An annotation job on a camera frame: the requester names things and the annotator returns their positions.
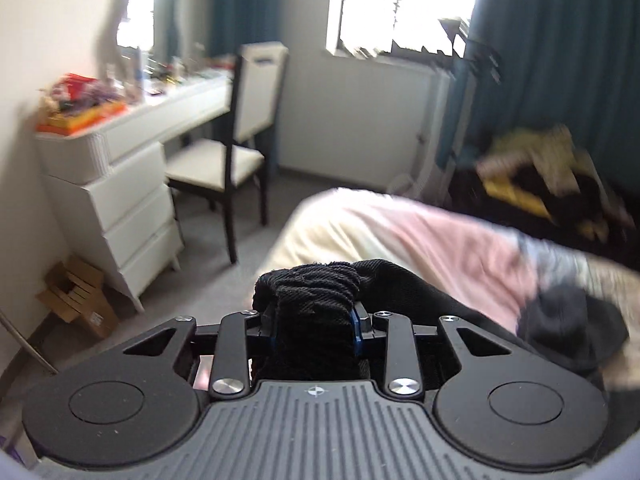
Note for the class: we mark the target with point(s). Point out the colourful clutter heap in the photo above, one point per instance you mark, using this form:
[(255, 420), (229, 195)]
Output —
[(80, 92)]

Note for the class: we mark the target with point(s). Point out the grey blue cloth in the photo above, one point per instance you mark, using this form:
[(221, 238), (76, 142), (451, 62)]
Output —
[(555, 265)]

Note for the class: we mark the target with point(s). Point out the window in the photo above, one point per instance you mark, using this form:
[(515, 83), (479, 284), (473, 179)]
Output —
[(400, 5)]

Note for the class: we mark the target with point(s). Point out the black knit garment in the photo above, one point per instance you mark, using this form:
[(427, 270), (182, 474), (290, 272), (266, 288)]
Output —
[(310, 290)]

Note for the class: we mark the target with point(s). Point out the cardboard box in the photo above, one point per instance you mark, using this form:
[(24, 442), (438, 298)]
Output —
[(80, 295)]

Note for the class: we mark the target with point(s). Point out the white dresser desk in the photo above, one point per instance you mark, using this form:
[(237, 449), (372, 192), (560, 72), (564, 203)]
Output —
[(130, 195)]

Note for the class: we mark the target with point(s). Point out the teal curtain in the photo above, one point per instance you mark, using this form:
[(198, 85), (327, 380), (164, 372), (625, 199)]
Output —
[(250, 5), (550, 50)]

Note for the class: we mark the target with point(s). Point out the dark framed mirror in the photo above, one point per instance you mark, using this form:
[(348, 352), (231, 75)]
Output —
[(164, 20)]

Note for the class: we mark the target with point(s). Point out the white radiator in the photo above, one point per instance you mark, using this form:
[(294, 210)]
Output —
[(430, 125)]

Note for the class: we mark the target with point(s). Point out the thin metal rod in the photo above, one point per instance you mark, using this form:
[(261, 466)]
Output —
[(30, 347)]

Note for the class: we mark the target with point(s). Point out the dark wooden cream chair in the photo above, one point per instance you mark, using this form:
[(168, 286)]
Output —
[(255, 95)]

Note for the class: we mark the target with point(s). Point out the orange flat box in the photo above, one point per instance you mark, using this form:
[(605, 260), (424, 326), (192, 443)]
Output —
[(85, 120)]

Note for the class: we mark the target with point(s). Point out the row of small desk bottles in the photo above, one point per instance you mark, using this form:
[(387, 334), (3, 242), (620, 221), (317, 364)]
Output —
[(190, 70)]

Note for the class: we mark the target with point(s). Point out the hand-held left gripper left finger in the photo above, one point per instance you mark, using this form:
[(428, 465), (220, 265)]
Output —
[(264, 332)]

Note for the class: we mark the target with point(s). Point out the pile of yellow clothes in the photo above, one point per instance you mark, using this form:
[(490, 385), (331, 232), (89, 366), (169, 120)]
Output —
[(545, 160)]

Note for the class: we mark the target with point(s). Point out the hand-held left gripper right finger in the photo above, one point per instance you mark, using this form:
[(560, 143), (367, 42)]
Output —
[(356, 334)]

